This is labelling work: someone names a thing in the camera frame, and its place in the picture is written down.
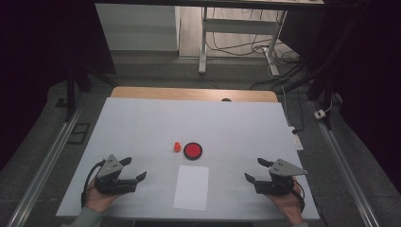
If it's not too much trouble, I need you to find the person's left hand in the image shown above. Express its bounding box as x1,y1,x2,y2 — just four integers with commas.
83,178,123,214

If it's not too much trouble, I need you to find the aluminium floor rail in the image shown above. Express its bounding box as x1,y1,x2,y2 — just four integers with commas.
5,94,90,227
307,99,382,227

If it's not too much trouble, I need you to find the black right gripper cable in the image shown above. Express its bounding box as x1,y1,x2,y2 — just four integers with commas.
292,180,306,213

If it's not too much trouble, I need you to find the person's right hand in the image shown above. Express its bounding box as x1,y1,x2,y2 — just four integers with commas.
266,177,305,227

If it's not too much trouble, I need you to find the black metal stand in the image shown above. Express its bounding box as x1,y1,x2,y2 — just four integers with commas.
283,61,337,131
63,61,121,123

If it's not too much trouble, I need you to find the white frame desk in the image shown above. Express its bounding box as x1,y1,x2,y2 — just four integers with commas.
94,0,325,78

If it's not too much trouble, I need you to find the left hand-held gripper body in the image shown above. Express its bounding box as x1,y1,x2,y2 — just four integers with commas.
94,153,138,196

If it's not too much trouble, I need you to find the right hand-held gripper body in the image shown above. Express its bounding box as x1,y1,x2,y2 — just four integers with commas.
253,158,308,197

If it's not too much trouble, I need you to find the black curtain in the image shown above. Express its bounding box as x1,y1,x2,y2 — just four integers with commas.
278,0,401,193
0,0,117,173

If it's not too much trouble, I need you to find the round black red ink pad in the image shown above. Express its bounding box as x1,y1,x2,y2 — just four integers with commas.
183,142,203,162

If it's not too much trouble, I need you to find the thick black floor cable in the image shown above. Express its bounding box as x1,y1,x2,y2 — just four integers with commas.
249,61,305,92

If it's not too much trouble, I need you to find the white power strip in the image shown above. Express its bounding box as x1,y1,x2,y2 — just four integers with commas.
288,126,305,152

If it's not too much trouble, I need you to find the white cabinet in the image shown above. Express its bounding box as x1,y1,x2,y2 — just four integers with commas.
95,3,181,52

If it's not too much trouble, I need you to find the white power strip cable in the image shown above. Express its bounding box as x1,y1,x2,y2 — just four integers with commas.
281,84,294,130

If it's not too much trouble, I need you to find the dark floor socket plate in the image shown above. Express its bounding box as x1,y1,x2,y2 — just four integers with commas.
66,122,92,146

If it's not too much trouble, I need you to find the white paper sheet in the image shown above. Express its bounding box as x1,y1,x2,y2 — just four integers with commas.
172,165,210,212

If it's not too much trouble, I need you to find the wooden table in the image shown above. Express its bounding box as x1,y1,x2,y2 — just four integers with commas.
110,86,279,104

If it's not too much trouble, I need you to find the thin black floor cable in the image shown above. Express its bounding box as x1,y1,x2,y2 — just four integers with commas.
206,8,301,64

